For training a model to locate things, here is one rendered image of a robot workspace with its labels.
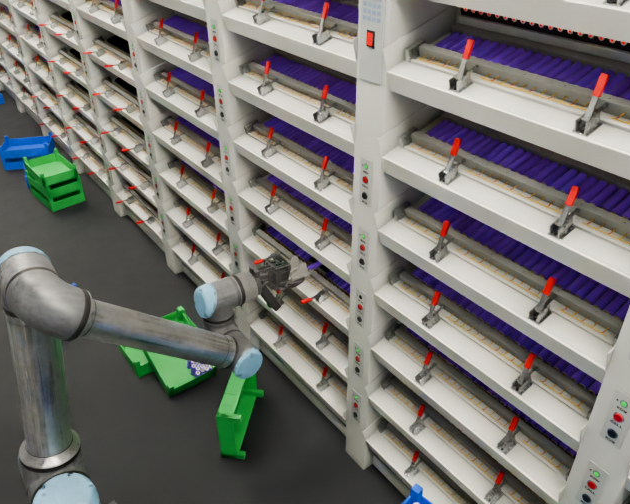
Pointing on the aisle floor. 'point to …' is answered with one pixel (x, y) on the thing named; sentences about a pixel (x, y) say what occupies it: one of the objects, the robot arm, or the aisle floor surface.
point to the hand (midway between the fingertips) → (307, 270)
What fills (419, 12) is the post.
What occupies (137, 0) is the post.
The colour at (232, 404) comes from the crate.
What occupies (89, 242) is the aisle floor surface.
